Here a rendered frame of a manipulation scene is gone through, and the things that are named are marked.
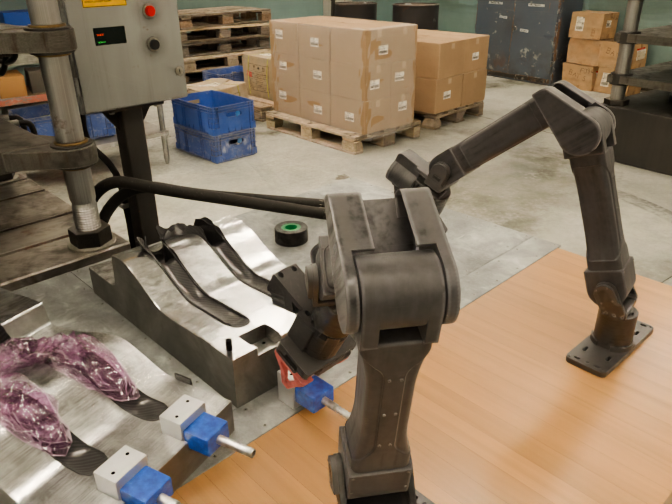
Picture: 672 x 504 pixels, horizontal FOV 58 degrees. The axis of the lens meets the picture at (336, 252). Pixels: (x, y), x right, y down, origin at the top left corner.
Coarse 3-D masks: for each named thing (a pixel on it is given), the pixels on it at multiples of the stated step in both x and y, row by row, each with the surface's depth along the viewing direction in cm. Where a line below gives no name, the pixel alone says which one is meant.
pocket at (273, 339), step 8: (256, 328) 96; (264, 328) 97; (272, 328) 96; (240, 336) 94; (248, 336) 95; (256, 336) 96; (264, 336) 98; (272, 336) 96; (280, 336) 94; (256, 344) 96; (264, 344) 96; (272, 344) 96
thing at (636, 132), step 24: (624, 24) 427; (624, 48) 431; (624, 72) 437; (648, 72) 449; (624, 96) 447; (648, 96) 475; (624, 120) 440; (648, 120) 427; (624, 144) 445; (648, 144) 431; (648, 168) 436
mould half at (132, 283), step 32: (224, 224) 121; (128, 256) 109; (192, 256) 112; (256, 256) 117; (96, 288) 122; (128, 288) 109; (160, 288) 105; (224, 288) 108; (128, 320) 114; (160, 320) 103; (192, 320) 99; (256, 320) 98; (288, 320) 97; (192, 352) 97; (224, 352) 90; (256, 352) 91; (224, 384) 92; (256, 384) 93
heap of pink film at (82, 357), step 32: (0, 352) 90; (32, 352) 89; (64, 352) 86; (96, 352) 87; (0, 384) 80; (32, 384) 80; (96, 384) 84; (128, 384) 86; (0, 416) 76; (32, 416) 76; (64, 448) 76
